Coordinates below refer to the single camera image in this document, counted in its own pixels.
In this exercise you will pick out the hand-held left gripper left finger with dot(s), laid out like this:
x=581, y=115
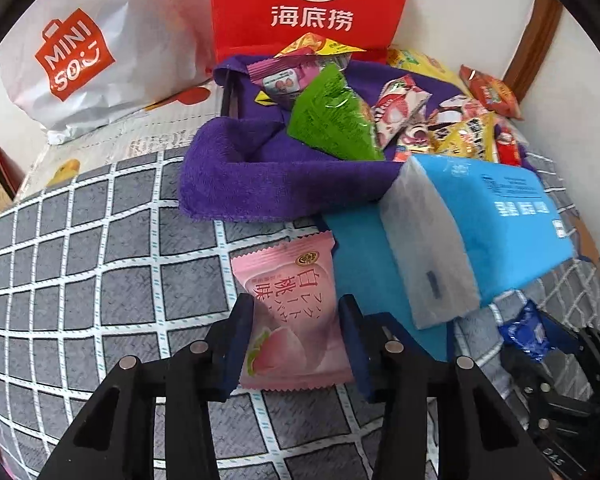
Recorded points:
x=235, y=350

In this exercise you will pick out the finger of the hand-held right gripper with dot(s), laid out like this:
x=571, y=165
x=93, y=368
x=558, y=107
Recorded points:
x=522, y=372
x=562, y=340

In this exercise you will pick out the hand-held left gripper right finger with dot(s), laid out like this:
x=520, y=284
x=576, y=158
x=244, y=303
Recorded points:
x=355, y=350

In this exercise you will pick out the blue cookie packet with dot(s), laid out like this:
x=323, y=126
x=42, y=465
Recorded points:
x=522, y=330

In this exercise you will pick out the pale pink peach snack packet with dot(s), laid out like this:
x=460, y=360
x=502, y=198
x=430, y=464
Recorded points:
x=290, y=285

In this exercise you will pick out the purple towel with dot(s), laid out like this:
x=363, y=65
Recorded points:
x=240, y=170

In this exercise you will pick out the yellow triangular snack packet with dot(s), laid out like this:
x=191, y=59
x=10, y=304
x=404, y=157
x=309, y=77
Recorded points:
x=465, y=140

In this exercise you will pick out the green snack packet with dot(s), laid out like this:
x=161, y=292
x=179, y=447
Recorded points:
x=330, y=120

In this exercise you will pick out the brown white snack stick packet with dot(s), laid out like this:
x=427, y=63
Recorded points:
x=395, y=105

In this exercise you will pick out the pink and yellow snack packet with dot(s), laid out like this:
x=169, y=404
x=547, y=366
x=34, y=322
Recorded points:
x=285, y=77

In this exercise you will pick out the grey checkered cloth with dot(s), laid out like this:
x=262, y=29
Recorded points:
x=105, y=260

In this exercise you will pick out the blue tissue pack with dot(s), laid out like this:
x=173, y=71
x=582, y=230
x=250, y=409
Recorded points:
x=480, y=200

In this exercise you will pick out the red chip bag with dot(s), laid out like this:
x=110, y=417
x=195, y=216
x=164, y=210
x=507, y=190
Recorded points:
x=495, y=92

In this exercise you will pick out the yellow chip bag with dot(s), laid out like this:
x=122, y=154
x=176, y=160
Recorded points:
x=430, y=65

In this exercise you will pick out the white plastic shopping bag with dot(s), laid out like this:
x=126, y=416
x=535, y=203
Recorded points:
x=105, y=35

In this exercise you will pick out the brown wooden door frame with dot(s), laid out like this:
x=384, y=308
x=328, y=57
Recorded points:
x=535, y=40

